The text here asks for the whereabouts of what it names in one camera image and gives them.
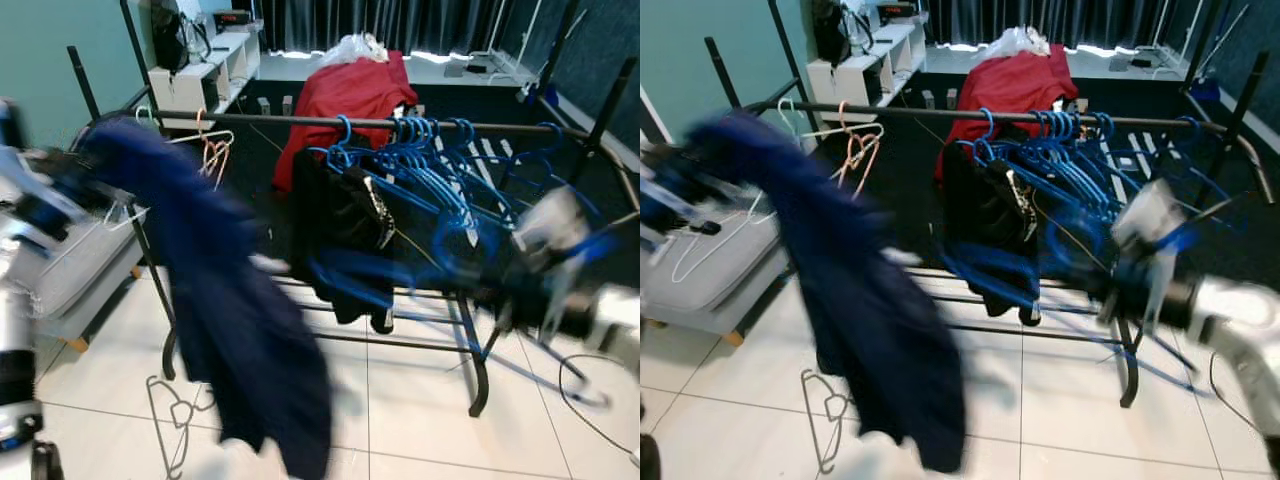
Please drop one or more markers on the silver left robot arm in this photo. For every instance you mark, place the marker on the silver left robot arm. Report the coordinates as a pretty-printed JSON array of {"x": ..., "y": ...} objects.
[{"x": 15, "y": 320}]

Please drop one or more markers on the white window bench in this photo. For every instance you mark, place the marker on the white window bench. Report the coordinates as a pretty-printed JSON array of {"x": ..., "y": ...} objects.
[
  {"x": 285, "y": 68},
  {"x": 1095, "y": 68}
]

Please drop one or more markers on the black device red display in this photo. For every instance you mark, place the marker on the black device red display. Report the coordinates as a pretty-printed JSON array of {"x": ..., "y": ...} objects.
[
  {"x": 235, "y": 20},
  {"x": 900, "y": 12}
]

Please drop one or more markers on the red cloth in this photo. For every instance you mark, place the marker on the red cloth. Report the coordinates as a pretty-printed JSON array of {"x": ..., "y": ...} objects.
[
  {"x": 345, "y": 95},
  {"x": 1005, "y": 85}
]

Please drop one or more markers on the black metal clothes rack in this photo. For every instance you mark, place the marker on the black metal clothes rack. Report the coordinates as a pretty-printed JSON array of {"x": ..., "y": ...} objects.
[
  {"x": 270, "y": 120},
  {"x": 920, "y": 110}
]

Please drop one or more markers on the white shelf unit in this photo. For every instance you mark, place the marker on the white shelf unit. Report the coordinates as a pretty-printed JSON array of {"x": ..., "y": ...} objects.
[
  {"x": 190, "y": 90},
  {"x": 850, "y": 80}
]

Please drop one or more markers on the black bag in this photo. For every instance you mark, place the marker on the black bag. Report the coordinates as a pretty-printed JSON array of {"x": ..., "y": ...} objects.
[
  {"x": 830, "y": 35},
  {"x": 172, "y": 40}
]

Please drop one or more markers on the pale green hanger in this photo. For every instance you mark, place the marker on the pale green hanger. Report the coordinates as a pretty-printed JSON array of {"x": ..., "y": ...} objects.
[
  {"x": 850, "y": 130},
  {"x": 205, "y": 135}
]

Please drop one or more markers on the dark curtains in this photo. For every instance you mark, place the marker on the dark curtains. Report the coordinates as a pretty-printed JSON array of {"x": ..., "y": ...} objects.
[
  {"x": 1050, "y": 20},
  {"x": 400, "y": 25}
]

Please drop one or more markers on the black garment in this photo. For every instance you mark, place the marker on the black garment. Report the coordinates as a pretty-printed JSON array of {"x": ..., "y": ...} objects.
[
  {"x": 985, "y": 230},
  {"x": 335, "y": 240}
]

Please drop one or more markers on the grey upholstered ottoman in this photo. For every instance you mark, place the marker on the grey upholstered ottoman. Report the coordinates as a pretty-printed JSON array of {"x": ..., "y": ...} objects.
[
  {"x": 720, "y": 290},
  {"x": 80, "y": 270}
]

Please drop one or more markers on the navy blue garment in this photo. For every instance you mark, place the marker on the navy blue garment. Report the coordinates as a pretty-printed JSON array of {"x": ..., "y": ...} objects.
[
  {"x": 230, "y": 320},
  {"x": 880, "y": 330}
]

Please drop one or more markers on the white plastic bag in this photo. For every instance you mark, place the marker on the white plastic bag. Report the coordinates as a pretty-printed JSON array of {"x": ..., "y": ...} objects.
[
  {"x": 1020, "y": 42},
  {"x": 355, "y": 50}
]

